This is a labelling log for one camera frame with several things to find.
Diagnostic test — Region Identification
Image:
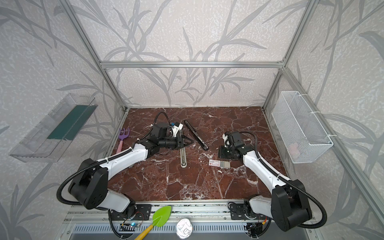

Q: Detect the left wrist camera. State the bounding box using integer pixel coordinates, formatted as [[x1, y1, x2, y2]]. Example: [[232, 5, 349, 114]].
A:
[[170, 122, 184, 138]]

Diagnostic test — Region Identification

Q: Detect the green plastic toy shovel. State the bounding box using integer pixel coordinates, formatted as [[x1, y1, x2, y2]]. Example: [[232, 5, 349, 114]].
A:
[[135, 206, 172, 240]]

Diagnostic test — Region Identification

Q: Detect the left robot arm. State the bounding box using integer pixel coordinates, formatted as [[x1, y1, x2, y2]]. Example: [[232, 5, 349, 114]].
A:
[[56, 117, 194, 213]]

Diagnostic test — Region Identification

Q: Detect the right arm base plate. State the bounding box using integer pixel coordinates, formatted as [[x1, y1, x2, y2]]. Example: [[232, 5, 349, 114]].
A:
[[227, 202, 269, 222]]

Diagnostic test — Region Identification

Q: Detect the purple pink toy rake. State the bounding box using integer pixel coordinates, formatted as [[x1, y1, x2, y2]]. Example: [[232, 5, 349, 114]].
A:
[[116, 128, 131, 154]]

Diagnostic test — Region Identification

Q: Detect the aluminium front rail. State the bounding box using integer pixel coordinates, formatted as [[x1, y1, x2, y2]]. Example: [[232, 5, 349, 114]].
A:
[[63, 199, 244, 224]]

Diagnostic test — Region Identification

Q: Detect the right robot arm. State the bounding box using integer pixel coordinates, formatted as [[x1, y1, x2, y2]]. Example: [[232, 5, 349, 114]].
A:
[[219, 131, 328, 232]]

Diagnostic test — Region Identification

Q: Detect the white red staple box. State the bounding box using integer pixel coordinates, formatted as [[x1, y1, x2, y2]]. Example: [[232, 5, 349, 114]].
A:
[[209, 159, 231, 168]]

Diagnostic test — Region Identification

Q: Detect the crumpled white paper cup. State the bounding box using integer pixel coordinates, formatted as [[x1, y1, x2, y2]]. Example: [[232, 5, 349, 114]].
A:
[[176, 218, 193, 240]]

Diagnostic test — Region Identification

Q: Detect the beige stapler black cap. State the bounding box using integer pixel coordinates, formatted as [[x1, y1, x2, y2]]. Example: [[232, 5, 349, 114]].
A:
[[180, 148, 187, 168]]

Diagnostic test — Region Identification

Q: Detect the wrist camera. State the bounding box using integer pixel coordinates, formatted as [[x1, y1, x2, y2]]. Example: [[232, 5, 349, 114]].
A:
[[223, 131, 243, 148], [170, 122, 184, 138]]

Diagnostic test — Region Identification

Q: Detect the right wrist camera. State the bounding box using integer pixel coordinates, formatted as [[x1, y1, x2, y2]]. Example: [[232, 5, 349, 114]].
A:
[[223, 131, 243, 148]]

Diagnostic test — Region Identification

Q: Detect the white wire mesh basket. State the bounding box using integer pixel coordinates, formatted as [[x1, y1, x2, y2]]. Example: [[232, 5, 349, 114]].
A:
[[272, 91, 334, 164]]

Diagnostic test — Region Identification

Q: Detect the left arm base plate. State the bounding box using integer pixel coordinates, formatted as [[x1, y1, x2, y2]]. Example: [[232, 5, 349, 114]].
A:
[[111, 204, 152, 221]]

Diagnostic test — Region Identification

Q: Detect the clear plastic wall tray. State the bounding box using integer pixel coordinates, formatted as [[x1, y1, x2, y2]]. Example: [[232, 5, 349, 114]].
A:
[[9, 94, 98, 163]]

